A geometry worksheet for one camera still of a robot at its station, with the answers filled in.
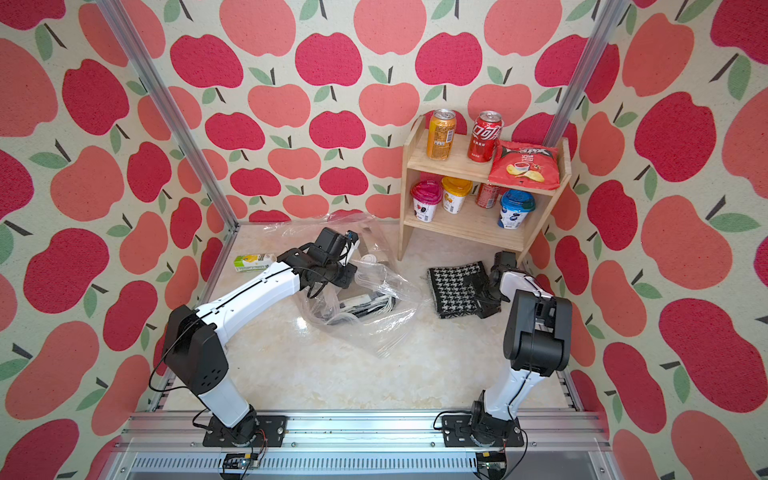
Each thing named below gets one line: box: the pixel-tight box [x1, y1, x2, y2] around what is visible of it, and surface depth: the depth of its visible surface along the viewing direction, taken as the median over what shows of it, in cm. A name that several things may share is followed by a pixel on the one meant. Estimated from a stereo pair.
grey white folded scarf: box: [339, 292, 397, 318], surface depth 95 cm
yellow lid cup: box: [442, 176, 473, 215], surface depth 91 cm
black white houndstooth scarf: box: [428, 261, 486, 319], surface depth 98 cm
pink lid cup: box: [410, 179, 443, 223], surface depth 90 cm
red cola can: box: [468, 110, 503, 163], surface depth 72 cm
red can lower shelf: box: [476, 183, 500, 209], surface depth 95 cm
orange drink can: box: [426, 109, 457, 161], surface depth 73 cm
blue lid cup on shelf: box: [498, 189, 536, 230], surface depth 86 cm
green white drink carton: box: [234, 253, 277, 272], surface depth 107 cm
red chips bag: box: [488, 141, 561, 190], surface depth 71 cm
